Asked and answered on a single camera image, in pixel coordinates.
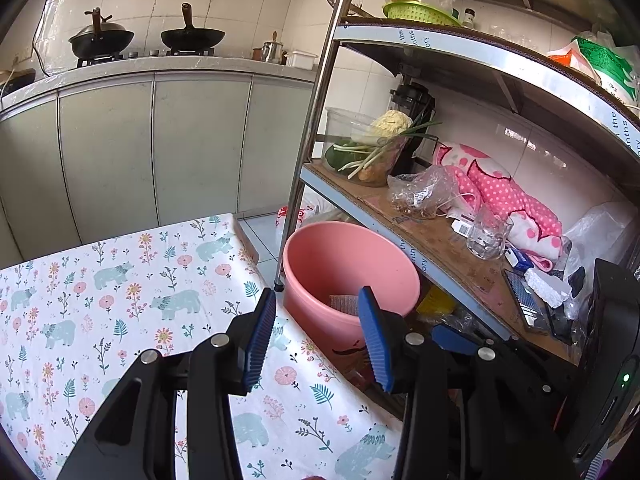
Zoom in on white rectangular container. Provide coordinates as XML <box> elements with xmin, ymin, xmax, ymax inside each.
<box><xmin>286</xmin><ymin>50</ymin><xmax>319</xmax><ymax>70</ymax></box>

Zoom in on large clear plastic bag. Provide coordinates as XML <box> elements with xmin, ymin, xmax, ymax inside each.
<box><xmin>562</xmin><ymin>202</ymin><xmax>640</xmax><ymax>282</ymax></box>

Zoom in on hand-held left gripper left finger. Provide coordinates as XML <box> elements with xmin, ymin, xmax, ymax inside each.
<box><xmin>57</xmin><ymin>287</ymin><xmax>277</xmax><ymax>480</ymax></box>

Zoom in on metal kettle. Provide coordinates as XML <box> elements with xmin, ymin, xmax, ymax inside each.
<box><xmin>262</xmin><ymin>32</ymin><xmax>287</xmax><ymax>65</ymax></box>

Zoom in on black wok with lid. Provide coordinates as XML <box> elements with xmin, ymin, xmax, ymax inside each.
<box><xmin>68</xmin><ymin>7</ymin><xmax>135</xmax><ymax>60</ymax></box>

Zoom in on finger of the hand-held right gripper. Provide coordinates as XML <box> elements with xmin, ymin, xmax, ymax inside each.
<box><xmin>431</xmin><ymin>324</ymin><xmax>584</xmax><ymax>397</ymax></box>
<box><xmin>520</xmin><ymin>389</ymin><xmax>577</xmax><ymax>432</ymax></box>

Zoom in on green white rice sack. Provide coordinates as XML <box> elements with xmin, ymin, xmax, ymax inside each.
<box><xmin>546</xmin><ymin>34</ymin><xmax>640</xmax><ymax>107</ymax></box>

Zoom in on grey kitchen counter cabinets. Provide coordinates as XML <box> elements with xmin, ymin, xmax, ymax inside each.
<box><xmin>0</xmin><ymin>55</ymin><xmax>321</xmax><ymax>262</ymax></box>

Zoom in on black power cable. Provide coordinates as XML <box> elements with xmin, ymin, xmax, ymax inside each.
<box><xmin>32</xmin><ymin>0</ymin><xmax>54</xmax><ymax>77</ymax></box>

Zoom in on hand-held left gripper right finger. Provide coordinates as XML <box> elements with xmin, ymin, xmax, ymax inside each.
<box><xmin>357</xmin><ymin>286</ymin><xmax>566</xmax><ymax>480</ymax></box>

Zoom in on gas stove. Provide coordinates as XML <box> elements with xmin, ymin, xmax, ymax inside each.
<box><xmin>75</xmin><ymin>46</ymin><xmax>217</xmax><ymax>69</ymax></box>

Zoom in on black blender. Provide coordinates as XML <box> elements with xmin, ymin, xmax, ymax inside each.
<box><xmin>389</xmin><ymin>72</ymin><xmax>437</xmax><ymax>177</ymax></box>

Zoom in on green onions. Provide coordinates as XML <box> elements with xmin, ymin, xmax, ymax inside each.
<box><xmin>332</xmin><ymin>120</ymin><xmax>444</xmax><ymax>179</ymax></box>

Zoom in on cauliflower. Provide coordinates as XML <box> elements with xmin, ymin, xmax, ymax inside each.
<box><xmin>356</xmin><ymin>110</ymin><xmax>414</xmax><ymax>147</ymax></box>

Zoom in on white plastic bag red print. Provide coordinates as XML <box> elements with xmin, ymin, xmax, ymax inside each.
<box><xmin>276</xmin><ymin>194</ymin><xmax>332</xmax><ymax>252</ymax></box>

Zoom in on pink polka dot cloth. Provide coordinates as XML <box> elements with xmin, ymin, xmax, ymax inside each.
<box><xmin>432</xmin><ymin>142</ymin><xmax>564</xmax><ymax>272</ymax></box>

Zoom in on pink plastic bucket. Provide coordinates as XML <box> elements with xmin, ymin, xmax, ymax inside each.
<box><xmin>282</xmin><ymin>221</ymin><xmax>422</xmax><ymax>391</ymax></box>

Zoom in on clear plastic vegetable container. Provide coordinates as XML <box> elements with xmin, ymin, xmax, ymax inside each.
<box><xmin>325</xmin><ymin>106</ymin><xmax>417</xmax><ymax>187</ymax></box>

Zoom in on black smartphone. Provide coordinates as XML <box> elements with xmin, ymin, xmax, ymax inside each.
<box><xmin>502</xmin><ymin>268</ymin><xmax>552</xmax><ymax>337</ymax></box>

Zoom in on thin white cable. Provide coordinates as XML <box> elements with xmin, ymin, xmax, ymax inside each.
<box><xmin>435</xmin><ymin>191</ymin><xmax>482</xmax><ymax>219</ymax></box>

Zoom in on yellow package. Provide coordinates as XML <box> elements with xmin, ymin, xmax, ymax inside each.
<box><xmin>417</xmin><ymin>287</ymin><xmax>457</xmax><ymax>317</ymax></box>

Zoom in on electric cooker with glass lid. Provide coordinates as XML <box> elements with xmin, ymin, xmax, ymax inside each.
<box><xmin>0</xmin><ymin>69</ymin><xmax>37</xmax><ymax>99</ymax></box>

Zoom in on metal shelf rack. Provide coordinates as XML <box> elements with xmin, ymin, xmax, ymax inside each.
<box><xmin>274</xmin><ymin>0</ymin><xmax>640</xmax><ymax>391</ymax></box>

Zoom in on floral bear print tablecloth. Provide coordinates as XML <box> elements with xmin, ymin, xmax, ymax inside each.
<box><xmin>0</xmin><ymin>213</ymin><xmax>406</xmax><ymax>480</ymax></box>

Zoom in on white foam piece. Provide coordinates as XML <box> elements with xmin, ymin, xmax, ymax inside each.
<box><xmin>525</xmin><ymin>267</ymin><xmax>572</xmax><ymax>309</ymax></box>

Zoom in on clear glass mug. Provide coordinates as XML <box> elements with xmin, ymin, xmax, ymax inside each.
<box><xmin>466</xmin><ymin>203</ymin><xmax>515</xmax><ymax>260</ymax></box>

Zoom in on dark green vegetable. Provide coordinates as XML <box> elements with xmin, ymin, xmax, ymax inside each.
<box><xmin>325</xmin><ymin>145</ymin><xmax>357</xmax><ymax>169</ymax></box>

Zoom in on black open wok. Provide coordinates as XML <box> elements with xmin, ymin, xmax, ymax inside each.
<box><xmin>160</xmin><ymin>2</ymin><xmax>226</xmax><ymax>54</ymax></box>

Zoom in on clear plastic bag of grain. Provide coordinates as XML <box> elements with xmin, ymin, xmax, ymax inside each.
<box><xmin>387</xmin><ymin>165</ymin><xmax>462</xmax><ymax>220</ymax></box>

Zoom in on small blue box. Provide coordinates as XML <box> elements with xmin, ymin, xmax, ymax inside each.
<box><xmin>505</xmin><ymin>247</ymin><xmax>534</xmax><ymax>269</ymax></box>

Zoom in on green plastic basket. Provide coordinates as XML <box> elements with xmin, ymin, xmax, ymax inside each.
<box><xmin>382</xmin><ymin>1</ymin><xmax>464</xmax><ymax>28</ymax></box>

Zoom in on cardboard shelf liner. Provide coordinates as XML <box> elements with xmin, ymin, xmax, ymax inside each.
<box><xmin>309</xmin><ymin>159</ymin><xmax>576</xmax><ymax>357</ymax></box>

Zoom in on grey metallic wrapper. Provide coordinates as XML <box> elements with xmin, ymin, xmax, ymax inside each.
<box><xmin>329</xmin><ymin>294</ymin><xmax>362</xmax><ymax>317</ymax></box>

